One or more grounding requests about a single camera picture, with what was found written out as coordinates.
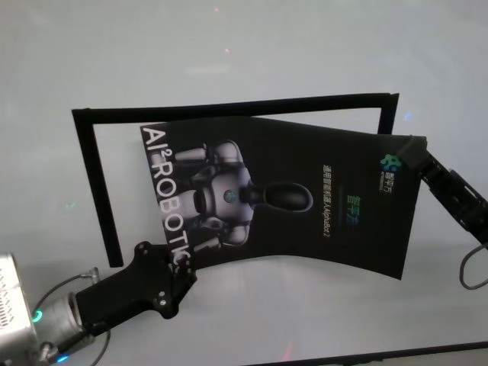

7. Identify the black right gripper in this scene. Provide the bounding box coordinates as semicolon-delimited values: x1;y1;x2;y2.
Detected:
396;135;488;245

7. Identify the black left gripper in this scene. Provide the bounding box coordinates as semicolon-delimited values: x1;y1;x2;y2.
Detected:
74;242;197;329

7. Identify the black robot print poster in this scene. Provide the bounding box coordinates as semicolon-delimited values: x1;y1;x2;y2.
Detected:
139;116;429;281

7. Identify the thin black cable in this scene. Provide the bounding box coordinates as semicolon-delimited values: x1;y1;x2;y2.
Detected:
49;326;112;363

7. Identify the grey right gripper cable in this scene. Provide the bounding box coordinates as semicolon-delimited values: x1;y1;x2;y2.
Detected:
459;243;488;291

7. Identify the black tape frame outline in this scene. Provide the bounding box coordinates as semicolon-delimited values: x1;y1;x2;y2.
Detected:
71;91;400;268

